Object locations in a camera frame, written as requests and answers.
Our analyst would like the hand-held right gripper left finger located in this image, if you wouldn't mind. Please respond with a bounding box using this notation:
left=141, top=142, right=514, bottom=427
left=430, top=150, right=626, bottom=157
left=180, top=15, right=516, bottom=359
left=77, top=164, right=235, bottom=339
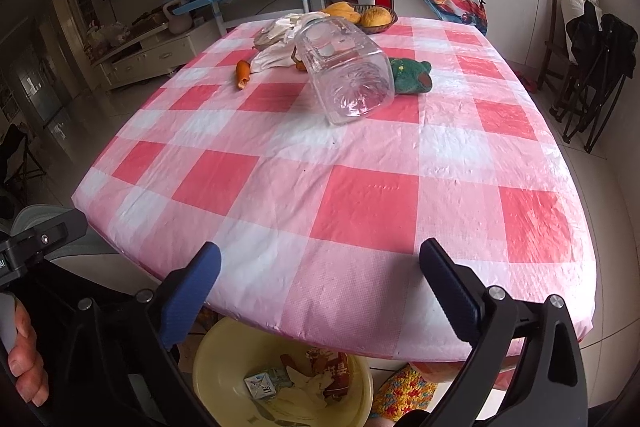
left=55, top=242, right=223, bottom=427

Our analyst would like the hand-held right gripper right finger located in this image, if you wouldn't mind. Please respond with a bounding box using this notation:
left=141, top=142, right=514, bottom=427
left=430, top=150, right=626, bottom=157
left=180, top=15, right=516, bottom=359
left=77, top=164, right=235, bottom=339
left=419, top=238, right=589, bottom=427

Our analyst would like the yellow plastic basin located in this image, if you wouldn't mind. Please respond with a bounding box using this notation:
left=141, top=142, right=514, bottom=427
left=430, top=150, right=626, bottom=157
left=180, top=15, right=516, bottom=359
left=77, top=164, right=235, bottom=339
left=192, top=317, right=375, bottom=427

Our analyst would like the blue green milk carton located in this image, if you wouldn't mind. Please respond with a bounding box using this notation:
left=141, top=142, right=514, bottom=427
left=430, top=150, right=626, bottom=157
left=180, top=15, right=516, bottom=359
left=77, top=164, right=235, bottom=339
left=244, top=369, right=296, bottom=404

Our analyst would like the red snack bag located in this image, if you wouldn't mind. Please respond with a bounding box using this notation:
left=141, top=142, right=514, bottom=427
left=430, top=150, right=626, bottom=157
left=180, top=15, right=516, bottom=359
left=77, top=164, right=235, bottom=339
left=304, top=351, right=351, bottom=404

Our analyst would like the green frog toy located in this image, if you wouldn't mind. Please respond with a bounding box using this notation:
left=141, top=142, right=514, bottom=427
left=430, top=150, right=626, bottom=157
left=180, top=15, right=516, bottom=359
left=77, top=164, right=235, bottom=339
left=387, top=57, right=433, bottom=96

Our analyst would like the clear plastic jar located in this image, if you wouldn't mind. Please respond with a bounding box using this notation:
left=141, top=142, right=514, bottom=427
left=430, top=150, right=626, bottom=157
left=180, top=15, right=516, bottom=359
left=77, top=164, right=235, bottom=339
left=292, top=18, right=396, bottom=128

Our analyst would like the white tissue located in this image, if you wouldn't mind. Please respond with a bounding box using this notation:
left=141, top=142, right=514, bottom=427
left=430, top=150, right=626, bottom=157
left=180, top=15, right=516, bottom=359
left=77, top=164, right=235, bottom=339
left=249, top=41, right=297, bottom=74

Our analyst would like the translucent plastic bag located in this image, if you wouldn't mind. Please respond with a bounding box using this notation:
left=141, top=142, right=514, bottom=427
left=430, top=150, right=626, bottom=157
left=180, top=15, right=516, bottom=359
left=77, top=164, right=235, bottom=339
left=253, top=12, right=321, bottom=50

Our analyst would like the person's left hand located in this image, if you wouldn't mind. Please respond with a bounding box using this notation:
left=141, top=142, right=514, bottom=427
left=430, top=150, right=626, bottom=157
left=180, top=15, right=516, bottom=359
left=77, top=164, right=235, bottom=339
left=6, top=294, right=50, bottom=408

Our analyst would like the pale blue chair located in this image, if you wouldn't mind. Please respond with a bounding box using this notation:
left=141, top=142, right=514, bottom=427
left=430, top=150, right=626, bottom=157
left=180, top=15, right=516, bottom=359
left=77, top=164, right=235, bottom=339
left=12, top=204, right=118, bottom=258

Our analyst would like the colourful crocheted cushion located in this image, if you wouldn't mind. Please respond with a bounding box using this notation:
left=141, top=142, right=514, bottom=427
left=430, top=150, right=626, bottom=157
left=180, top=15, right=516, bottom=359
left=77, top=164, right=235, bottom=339
left=372, top=364, right=437, bottom=423

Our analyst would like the red white checkered tablecloth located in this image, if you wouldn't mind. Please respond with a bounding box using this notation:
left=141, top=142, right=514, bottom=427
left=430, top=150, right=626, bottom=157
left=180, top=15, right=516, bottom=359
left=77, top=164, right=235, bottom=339
left=72, top=14, right=598, bottom=360

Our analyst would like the cream television cabinet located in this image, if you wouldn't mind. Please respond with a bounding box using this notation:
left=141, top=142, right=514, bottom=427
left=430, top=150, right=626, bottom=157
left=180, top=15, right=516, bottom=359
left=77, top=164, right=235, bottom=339
left=90, top=24, right=211, bottom=92

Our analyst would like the white plastic bag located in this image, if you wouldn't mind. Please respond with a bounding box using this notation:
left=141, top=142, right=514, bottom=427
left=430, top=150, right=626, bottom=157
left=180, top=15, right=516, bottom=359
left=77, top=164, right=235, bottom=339
left=97, top=22, right=126, bottom=48

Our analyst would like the beige kettlebell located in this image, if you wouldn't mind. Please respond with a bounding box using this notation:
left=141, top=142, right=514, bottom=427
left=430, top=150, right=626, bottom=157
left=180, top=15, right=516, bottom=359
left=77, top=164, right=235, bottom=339
left=162, top=2, right=193, bottom=35

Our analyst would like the dark woven fruit basket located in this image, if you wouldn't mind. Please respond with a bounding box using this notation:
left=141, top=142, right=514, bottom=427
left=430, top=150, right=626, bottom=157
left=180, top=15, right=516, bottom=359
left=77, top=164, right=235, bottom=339
left=320, top=4, right=399, bottom=36

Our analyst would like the black folding chair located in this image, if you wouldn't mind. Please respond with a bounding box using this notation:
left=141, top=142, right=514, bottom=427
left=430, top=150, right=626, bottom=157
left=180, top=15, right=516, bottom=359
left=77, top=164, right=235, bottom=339
left=550, top=0, right=640, bottom=152

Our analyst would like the dark wooden chair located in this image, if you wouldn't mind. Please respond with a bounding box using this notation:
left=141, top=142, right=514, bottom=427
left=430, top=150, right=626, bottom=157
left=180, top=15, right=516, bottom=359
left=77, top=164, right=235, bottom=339
left=537, top=0, right=581, bottom=92

